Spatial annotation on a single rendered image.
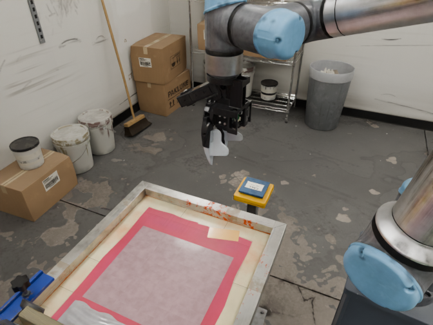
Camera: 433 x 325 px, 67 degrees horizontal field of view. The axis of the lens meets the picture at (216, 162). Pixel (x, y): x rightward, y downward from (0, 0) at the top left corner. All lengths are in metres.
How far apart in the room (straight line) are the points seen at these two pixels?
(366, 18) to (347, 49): 3.43
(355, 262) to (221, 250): 0.60
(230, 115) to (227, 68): 0.09
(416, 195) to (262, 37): 0.32
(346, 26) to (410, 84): 3.53
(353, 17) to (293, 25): 0.10
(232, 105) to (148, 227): 0.64
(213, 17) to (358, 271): 0.49
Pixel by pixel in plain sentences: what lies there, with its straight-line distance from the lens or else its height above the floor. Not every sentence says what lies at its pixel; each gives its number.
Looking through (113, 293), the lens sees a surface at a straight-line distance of 1.05.
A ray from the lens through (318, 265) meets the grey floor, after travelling 2.37.
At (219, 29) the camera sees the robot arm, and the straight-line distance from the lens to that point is 0.63.
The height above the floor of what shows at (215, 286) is 0.96.
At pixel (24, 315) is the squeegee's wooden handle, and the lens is 0.96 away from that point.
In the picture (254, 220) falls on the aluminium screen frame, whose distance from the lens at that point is 1.15.
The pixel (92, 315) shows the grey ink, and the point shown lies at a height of 0.96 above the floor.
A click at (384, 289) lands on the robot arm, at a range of 0.58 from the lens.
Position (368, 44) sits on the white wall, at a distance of 4.01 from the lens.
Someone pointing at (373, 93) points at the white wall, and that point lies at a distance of 4.17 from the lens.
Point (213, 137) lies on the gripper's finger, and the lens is 0.73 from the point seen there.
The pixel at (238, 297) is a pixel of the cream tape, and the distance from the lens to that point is 1.00.
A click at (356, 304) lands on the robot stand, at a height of 1.15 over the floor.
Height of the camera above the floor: 1.79
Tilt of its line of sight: 35 degrees down
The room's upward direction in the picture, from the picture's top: straight up
